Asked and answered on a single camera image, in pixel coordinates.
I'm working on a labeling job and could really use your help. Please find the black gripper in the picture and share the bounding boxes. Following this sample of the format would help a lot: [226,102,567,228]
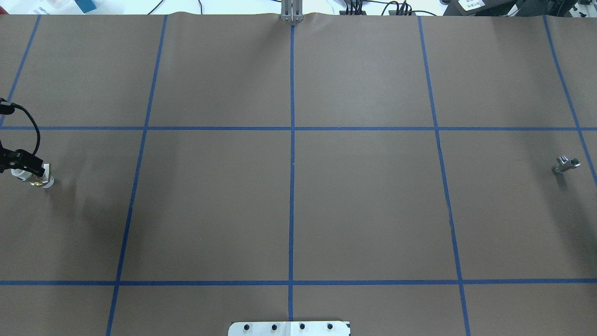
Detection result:
[0,146,46,177]

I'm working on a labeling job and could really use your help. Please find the brass PPR valve white ends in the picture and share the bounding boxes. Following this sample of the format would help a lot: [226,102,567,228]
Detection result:
[11,163,54,189]

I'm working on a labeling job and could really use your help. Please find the chrome threaded pipe fitting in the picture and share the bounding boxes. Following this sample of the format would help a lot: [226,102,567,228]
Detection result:
[552,155,581,175]

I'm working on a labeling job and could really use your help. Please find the black label printer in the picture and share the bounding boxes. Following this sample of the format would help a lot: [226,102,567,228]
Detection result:
[442,0,527,17]

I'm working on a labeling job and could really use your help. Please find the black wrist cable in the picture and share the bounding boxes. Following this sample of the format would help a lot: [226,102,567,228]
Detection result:
[0,98,42,155]

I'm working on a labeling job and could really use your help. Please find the aluminium frame post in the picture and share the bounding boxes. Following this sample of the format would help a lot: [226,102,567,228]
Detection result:
[279,0,304,23]

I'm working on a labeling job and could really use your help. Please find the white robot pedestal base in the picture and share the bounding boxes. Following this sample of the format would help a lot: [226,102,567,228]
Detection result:
[228,321,351,336]

